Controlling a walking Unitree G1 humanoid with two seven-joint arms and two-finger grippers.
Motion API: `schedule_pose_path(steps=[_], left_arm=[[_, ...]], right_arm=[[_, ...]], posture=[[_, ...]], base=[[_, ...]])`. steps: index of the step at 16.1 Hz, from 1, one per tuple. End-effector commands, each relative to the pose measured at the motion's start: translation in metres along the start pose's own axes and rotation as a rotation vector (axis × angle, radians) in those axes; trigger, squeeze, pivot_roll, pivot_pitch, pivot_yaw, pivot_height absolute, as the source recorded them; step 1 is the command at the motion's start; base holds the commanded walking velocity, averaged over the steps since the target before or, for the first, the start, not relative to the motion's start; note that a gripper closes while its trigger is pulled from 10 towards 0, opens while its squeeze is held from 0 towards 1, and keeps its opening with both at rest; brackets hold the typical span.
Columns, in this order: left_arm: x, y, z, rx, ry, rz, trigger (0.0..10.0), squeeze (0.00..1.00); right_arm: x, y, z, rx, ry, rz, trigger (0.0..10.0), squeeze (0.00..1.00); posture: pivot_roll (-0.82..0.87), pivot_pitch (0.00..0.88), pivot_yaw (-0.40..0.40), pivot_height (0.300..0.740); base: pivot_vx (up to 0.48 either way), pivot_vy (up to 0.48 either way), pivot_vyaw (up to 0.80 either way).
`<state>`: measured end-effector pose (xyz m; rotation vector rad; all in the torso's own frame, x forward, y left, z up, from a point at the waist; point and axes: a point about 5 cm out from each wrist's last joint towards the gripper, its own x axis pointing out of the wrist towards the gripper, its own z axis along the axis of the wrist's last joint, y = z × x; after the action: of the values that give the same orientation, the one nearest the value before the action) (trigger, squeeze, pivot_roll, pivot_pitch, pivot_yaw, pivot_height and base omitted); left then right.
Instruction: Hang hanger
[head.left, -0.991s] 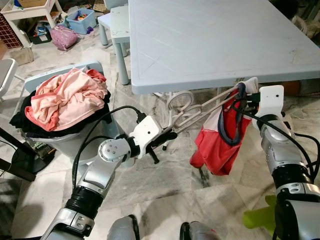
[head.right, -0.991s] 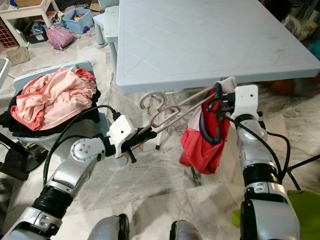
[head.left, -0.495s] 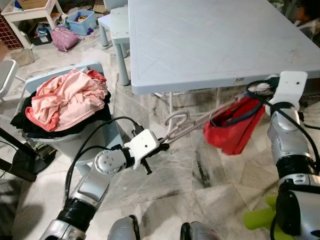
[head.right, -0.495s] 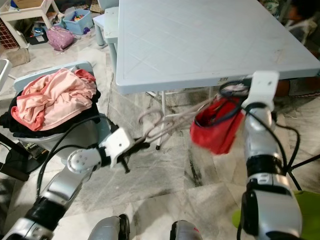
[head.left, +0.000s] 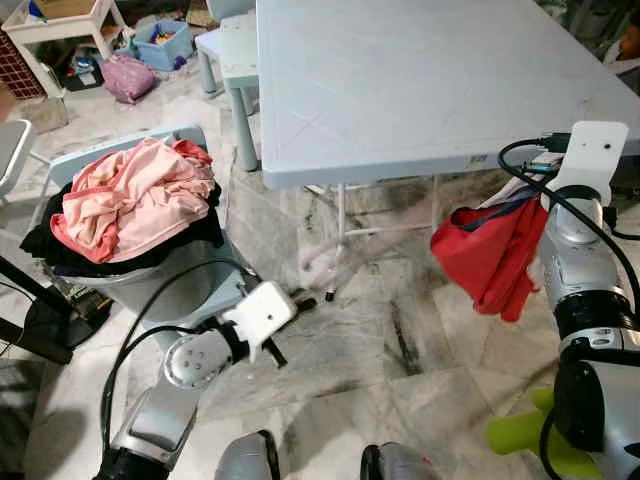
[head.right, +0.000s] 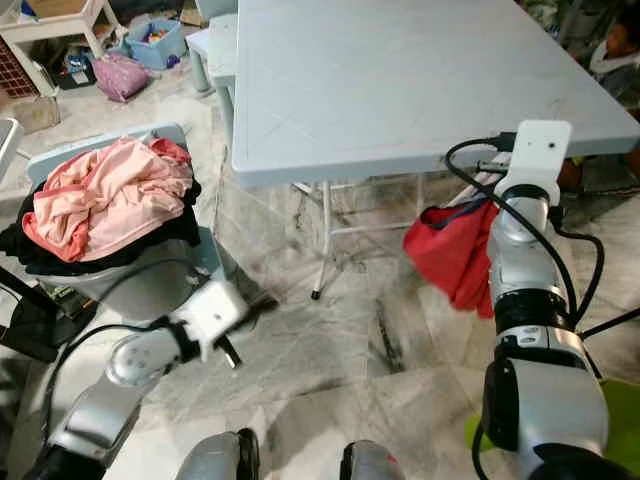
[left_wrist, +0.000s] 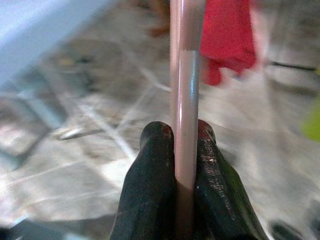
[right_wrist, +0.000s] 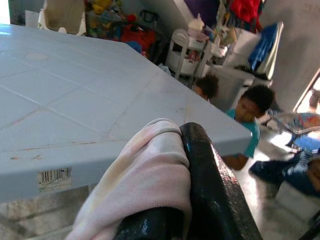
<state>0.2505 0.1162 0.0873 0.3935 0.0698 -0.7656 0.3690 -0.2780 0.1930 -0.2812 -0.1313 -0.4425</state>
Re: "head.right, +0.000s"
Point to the pink cartoon bear shirt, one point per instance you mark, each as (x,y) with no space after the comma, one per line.
(110,195)

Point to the red garment with blue trim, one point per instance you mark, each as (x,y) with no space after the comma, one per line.
(450,255)

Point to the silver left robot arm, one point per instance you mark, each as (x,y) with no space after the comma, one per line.
(135,360)

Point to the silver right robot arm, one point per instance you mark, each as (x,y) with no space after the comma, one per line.
(520,250)

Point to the robot left leg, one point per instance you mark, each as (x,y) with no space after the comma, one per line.
(218,458)

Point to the robot leg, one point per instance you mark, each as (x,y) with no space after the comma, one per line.
(372,465)
(218,458)

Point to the grey plastic laundry basket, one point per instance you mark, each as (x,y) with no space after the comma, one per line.
(120,282)

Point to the robot right leg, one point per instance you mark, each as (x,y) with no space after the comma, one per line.
(372,465)

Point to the black stand base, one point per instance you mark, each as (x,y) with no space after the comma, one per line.
(35,330)

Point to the black garment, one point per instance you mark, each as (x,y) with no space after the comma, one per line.
(22,250)

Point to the pale blue plastic stool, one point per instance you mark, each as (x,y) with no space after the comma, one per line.
(215,60)

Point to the purple bag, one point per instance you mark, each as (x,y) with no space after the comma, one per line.
(120,78)

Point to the white plastic chair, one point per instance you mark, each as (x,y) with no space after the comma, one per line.
(10,150)

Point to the blue plastic toy box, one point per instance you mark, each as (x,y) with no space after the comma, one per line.
(155,55)

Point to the black storage bin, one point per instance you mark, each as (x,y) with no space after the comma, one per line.
(76,70)

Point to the small white table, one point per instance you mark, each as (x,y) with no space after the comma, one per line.
(60,25)

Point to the brown cardboard box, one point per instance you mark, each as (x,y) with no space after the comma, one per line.
(60,7)

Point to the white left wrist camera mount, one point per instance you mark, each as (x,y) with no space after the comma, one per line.
(210,312)

